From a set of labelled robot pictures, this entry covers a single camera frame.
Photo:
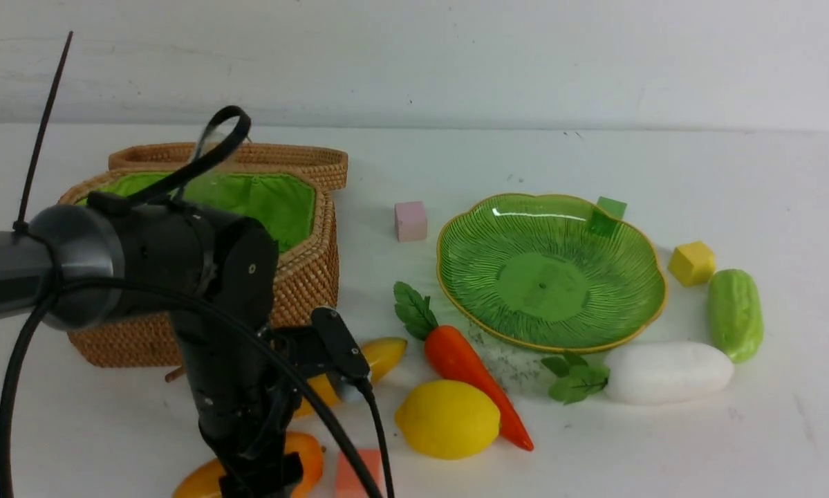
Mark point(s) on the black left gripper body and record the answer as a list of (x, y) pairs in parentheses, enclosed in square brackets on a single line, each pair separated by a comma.
[(247, 387)]

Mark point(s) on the yellow plastic banana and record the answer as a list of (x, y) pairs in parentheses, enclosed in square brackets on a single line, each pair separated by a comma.
[(382, 355)]

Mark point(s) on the orange yellow plastic mango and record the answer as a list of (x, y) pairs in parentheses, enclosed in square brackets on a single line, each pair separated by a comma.
[(203, 482)]

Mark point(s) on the yellow plastic lemon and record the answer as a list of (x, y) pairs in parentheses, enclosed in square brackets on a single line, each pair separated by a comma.
[(448, 420)]

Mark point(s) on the orange plastic carrot with leaves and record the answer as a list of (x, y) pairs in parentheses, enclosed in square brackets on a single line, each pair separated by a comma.
[(452, 357)]

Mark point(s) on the white plastic radish with leaves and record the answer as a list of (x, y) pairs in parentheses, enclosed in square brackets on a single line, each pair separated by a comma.
[(642, 373)]

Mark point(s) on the green plastic cucumber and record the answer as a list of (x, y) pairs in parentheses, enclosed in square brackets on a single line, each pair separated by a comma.
[(735, 314)]

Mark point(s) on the black zip tie left arm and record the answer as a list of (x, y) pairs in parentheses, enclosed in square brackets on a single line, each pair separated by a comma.
[(41, 131)]

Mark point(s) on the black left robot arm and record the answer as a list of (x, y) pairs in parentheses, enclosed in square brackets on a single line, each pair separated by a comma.
[(112, 259)]

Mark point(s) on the orange foam cube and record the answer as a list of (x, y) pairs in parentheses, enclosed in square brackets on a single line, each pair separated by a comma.
[(347, 483)]

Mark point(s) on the woven wicker basket green lining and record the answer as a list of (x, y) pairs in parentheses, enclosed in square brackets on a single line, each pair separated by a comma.
[(298, 213)]

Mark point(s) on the pink foam cube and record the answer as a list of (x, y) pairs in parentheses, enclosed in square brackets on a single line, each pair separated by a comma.
[(411, 222)]

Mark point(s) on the green glass leaf plate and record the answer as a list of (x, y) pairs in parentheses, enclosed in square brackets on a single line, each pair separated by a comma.
[(552, 273)]

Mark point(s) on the green foam cube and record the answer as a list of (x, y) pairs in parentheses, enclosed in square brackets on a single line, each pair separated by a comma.
[(609, 211)]

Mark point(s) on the yellow foam cube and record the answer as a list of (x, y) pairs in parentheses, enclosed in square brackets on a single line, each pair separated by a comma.
[(692, 264)]

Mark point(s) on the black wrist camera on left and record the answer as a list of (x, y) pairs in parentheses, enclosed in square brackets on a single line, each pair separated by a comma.
[(343, 360)]

